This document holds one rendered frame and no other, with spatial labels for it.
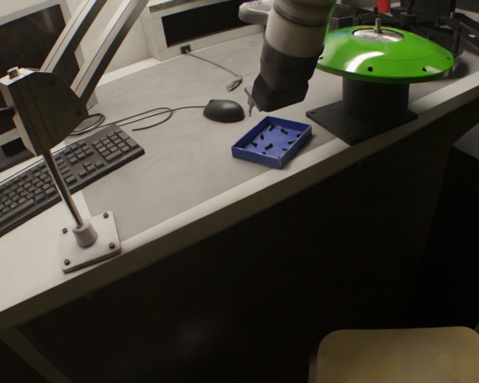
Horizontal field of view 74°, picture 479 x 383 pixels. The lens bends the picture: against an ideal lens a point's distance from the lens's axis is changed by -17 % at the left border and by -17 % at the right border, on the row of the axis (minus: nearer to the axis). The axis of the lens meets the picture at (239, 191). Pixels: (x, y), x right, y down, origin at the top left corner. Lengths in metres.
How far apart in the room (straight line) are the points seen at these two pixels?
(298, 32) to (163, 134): 0.46
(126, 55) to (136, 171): 0.79
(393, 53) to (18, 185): 0.76
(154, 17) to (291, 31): 0.91
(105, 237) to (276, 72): 0.34
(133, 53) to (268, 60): 1.01
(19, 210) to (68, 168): 0.13
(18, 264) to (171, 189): 0.30
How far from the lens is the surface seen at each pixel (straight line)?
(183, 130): 0.80
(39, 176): 0.79
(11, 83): 0.45
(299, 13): 0.42
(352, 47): 0.69
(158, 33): 1.31
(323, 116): 0.78
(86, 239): 0.57
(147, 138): 0.82
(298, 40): 0.44
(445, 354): 0.79
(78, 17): 0.50
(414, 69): 0.66
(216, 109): 0.81
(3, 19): 1.00
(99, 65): 0.50
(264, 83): 0.52
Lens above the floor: 1.28
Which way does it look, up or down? 38 degrees down
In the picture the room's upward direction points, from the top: 9 degrees counter-clockwise
